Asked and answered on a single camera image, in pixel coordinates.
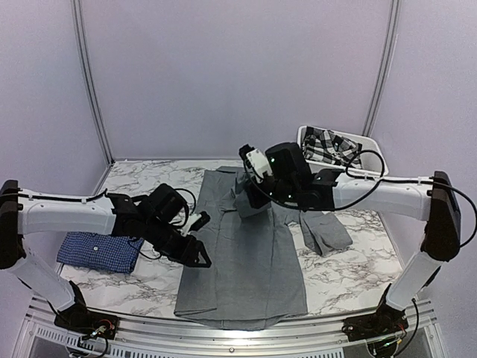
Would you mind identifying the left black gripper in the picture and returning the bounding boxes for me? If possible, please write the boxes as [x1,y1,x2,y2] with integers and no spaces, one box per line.
[143,216,211,267]

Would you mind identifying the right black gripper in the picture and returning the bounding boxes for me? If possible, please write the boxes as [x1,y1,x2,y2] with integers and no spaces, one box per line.
[241,176,298,210]

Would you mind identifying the grey long sleeve shirt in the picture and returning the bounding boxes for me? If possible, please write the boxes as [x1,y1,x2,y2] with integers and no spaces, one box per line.
[174,166,353,330]

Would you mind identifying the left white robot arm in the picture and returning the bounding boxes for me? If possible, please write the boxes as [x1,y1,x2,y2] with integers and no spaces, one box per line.
[1,180,212,332]

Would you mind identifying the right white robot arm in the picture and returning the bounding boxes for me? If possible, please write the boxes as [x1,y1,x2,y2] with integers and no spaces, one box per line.
[238,142,461,334]

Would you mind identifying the black white plaid shirt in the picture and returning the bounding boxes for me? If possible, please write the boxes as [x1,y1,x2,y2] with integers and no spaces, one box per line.
[301,126,362,169]

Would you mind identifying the folded blue checkered shirt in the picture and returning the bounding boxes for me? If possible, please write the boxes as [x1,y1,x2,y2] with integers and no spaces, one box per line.
[57,232,144,274]

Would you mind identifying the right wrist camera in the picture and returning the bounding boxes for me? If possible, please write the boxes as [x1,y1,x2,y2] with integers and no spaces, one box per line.
[238,144,273,183]

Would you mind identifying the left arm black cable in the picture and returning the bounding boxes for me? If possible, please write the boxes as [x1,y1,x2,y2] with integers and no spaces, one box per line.
[0,188,198,262]

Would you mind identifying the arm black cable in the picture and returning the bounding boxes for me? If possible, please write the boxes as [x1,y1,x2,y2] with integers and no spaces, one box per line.
[0,188,198,262]
[344,149,473,249]

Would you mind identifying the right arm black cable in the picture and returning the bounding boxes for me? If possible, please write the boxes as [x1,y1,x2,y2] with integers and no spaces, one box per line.
[344,149,473,249]

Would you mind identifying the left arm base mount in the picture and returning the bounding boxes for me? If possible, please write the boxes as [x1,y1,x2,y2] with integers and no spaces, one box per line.
[54,281,119,339]

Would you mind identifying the right aluminium wall post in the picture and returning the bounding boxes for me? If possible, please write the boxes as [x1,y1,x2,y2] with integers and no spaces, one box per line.
[362,0,402,137]

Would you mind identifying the aluminium wall post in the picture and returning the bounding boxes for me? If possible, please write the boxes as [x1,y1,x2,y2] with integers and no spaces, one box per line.
[70,0,115,166]
[362,0,402,137]

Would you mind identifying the aluminium front frame rail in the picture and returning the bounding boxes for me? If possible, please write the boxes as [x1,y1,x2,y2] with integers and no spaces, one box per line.
[14,294,448,358]

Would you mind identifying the left aluminium wall post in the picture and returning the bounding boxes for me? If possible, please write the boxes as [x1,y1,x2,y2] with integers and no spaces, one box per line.
[70,0,115,166]

